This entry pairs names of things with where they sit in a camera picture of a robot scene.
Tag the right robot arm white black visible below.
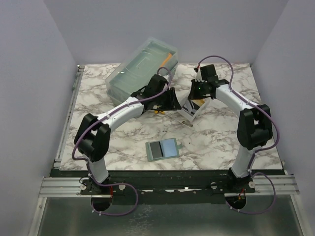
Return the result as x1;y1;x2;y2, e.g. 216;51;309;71
188;64;273;193

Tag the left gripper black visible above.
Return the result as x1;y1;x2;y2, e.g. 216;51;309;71
155;88;182;112

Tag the small metal clip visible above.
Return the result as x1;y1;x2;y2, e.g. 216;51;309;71
182;121;193;127

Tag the orange tool inside box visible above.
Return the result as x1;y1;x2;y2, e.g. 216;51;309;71
160;53;173;67

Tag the black front mounting rail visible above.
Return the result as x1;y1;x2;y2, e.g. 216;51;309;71
81;170;255;205

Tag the black VIP card in tray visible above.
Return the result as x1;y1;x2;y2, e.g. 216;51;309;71
190;101;200;111

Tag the yellow black small screwdriver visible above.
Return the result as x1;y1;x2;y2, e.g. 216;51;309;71
154;110;165;115

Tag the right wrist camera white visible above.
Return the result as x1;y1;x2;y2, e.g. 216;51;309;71
195;70;202;82

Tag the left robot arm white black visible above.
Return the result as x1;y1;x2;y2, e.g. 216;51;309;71
72;74;181;194

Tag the clear plastic storage box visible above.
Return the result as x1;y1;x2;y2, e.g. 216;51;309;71
105;37;178;106

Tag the white card tray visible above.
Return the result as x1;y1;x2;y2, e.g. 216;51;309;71
177;97;210;122

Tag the white card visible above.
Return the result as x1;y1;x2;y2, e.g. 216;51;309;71
183;101;193;113

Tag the green leather card holder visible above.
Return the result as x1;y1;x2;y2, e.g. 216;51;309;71
145;138;183;162

